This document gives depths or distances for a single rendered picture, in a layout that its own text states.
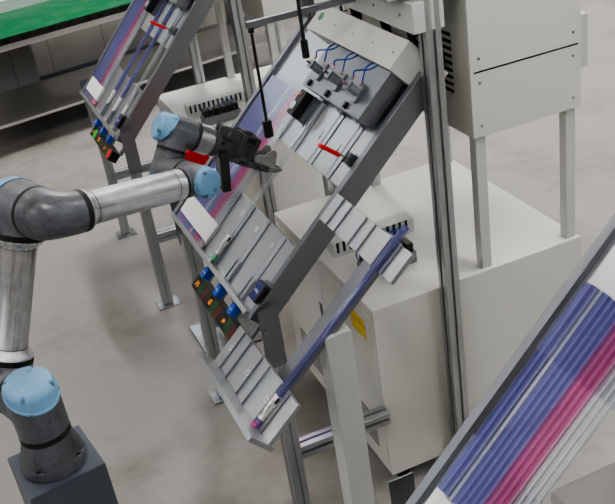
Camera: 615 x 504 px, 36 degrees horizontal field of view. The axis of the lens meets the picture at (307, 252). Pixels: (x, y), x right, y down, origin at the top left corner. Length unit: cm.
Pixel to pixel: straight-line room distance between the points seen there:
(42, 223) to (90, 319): 186
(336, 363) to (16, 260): 74
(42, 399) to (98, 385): 136
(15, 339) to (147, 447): 101
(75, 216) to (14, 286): 24
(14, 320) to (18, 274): 11
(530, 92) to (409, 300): 60
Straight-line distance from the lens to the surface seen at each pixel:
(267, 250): 235
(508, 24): 232
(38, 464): 222
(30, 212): 205
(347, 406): 210
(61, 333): 384
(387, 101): 224
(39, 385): 214
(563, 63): 244
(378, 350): 247
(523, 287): 263
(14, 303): 219
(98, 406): 337
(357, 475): 223
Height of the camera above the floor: 192
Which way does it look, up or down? 29 degrees down
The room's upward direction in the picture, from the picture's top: 9 degrees counter-clockwise
